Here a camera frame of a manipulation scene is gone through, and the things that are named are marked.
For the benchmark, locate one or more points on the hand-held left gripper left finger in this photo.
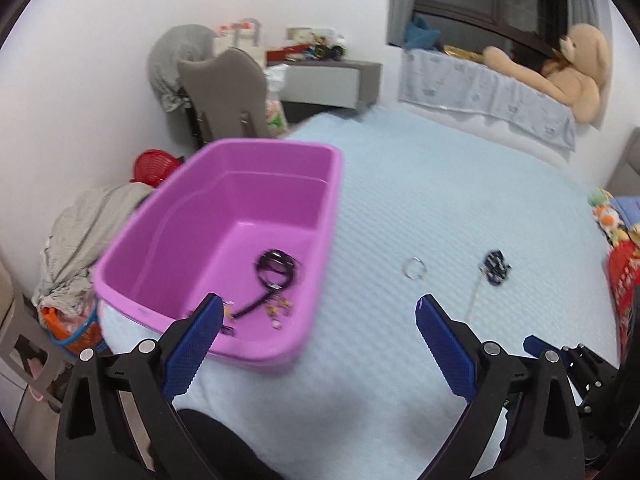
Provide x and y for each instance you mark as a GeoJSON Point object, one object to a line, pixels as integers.
{"type": "Point", "coordinates": [195, 345]}

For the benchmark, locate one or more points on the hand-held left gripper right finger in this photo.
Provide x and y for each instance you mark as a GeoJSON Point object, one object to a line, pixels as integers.
{"type": "Point", "coordinates": [445, 345]}

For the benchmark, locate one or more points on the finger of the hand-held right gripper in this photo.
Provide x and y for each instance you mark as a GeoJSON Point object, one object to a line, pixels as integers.
{"type": "Point", "coordinates": [590, 372]}
{"type": "Point", "coordinates": [537, 346]}

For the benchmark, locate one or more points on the black wrist watch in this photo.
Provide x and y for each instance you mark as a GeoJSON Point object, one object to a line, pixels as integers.
{"type": "Point", "coordinates": [262, 266]}

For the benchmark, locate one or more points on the purple plastic bin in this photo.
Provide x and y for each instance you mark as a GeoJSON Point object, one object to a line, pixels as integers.
{"type": "Point", "coordinates": [240, 195]}

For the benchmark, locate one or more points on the silver bangle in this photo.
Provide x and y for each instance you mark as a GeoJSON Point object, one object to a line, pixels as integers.
{"type": "Point", "coordinates": [406, 273]}

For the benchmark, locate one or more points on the red embroidered quilt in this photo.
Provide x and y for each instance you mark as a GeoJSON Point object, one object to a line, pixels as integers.
{"type": "Point", "coordinates": [622, 270]}

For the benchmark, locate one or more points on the person's left leg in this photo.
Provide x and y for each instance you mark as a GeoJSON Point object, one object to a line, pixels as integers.
{"type": "Point", "coordinates": [225, 450]}

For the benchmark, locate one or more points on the orange basket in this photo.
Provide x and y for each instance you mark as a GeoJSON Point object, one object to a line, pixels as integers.
{"type": "Point", "coordinates": [65, 335]}

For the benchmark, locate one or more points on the colourful plush toys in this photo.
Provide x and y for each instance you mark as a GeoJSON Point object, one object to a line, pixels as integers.
{"type": "Point", "coordinates": [607, 215]}

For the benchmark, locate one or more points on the blue folded cloth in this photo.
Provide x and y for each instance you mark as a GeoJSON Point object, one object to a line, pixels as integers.
{"type": "Point", "coordinates": [627, 210]}

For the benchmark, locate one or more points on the pile of grey clothes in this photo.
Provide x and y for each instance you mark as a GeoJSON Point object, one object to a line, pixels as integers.
{"type": "Point", "coordinates": [75, 230]}

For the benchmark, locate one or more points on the red plastic basket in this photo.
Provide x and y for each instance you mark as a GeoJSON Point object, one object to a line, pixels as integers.
{"type": "Point", "coordinates": [152, 165]}

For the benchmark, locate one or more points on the white plastic bag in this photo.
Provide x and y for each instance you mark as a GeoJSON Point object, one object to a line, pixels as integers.
{"type": "Point", "coordinates": [275, 110]}

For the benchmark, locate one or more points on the grey chair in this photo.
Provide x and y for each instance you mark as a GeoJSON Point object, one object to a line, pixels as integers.
{"type": "Point", "coordinates": [225, 90]}

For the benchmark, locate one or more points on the pale blue printed cloth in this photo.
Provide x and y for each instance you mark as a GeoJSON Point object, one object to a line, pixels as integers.
{"type": "Point", "coordinates": [475, 85]}

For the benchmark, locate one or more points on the tan teddy bear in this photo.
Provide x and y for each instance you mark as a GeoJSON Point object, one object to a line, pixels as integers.
{"type": "Point", "coordinates": [580, 80]}

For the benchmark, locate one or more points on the grey fabric cushion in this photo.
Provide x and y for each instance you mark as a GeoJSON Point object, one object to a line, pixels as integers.
{"type": "Point", "coordinates": [170, 60]}

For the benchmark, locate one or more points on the golden object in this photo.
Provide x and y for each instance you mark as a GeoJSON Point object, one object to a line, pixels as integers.
{"type": "Point", "coordinates": [462, 53]}

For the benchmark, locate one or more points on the grey nightstand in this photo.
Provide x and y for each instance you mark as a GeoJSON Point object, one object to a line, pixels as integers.
{"type": "Point", "coordinates": [320, 80]}

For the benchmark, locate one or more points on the red box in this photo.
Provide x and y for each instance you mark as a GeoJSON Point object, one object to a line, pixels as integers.
{"type": "Point", "coordinates": [282, 55]}

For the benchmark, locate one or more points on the teal cloth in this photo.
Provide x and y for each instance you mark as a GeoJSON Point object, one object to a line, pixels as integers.
{"type": "Point", "coordinates": [420, 32]}

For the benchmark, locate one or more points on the toy car box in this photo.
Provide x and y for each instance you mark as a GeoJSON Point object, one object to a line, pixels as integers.
{"type": "Point", "coordinates": [315, 42]}

